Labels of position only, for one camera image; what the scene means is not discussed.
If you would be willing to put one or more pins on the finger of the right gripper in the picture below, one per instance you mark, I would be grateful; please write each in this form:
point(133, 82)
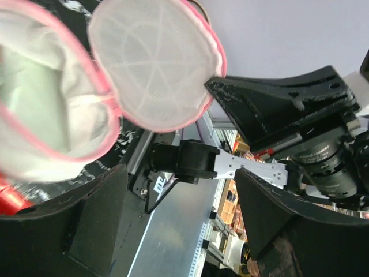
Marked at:
point(266, 111)

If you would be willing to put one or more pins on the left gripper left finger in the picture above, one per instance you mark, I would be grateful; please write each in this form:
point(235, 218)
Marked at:
point(73, 234)

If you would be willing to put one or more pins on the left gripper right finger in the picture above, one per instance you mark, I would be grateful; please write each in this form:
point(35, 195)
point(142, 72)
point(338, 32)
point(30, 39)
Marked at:
point(289, 236)

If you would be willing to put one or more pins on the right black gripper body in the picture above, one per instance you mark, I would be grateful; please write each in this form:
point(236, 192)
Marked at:
point(333, 156)

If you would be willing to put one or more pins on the white pink mesh laundry bag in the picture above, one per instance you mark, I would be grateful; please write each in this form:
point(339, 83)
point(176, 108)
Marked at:
point(147, 61)

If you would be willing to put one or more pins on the red plastic bin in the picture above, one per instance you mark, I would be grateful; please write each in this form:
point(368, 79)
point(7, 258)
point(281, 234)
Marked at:
point(11, 201)

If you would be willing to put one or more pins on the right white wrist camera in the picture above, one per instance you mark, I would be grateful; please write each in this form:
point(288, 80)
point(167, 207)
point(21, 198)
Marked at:
point(358, 83)

